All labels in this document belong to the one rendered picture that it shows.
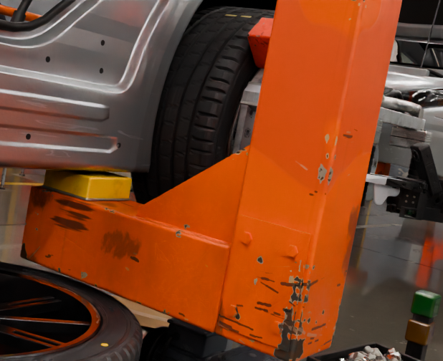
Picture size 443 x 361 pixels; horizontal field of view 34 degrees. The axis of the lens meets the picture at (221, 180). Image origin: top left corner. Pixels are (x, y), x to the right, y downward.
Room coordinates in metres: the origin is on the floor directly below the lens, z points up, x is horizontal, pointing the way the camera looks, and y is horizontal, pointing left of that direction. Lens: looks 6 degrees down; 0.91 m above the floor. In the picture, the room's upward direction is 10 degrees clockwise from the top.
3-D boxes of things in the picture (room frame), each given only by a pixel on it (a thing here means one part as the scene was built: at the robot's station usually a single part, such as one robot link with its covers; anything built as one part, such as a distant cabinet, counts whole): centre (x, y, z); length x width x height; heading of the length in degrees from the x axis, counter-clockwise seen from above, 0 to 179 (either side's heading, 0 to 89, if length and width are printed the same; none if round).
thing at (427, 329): (1.25, -0.40, 0.59); 0.04 x 0.04 x 0.04; 57
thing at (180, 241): (1.44, 0.14, 0.69); 0.52 x 0.17 x 0.35; 57
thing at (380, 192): (1.49, -0.33, 0.81); 0.09 x 0.03 x 0.06; 111
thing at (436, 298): (1.25, -0.40, 0.64); 0.04 x 0.04 x 0.04; 57
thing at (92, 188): (1.54, 0.28, 0.71); 0.14 x 0.14 x 0.05; 57
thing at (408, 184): (1.50, -0.37, 0.83); 0.09 x 0.05 x 0.02; 111
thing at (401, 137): (1.81, -0.45, 0.93); 0.09 x 0.05 x 0.05; 57
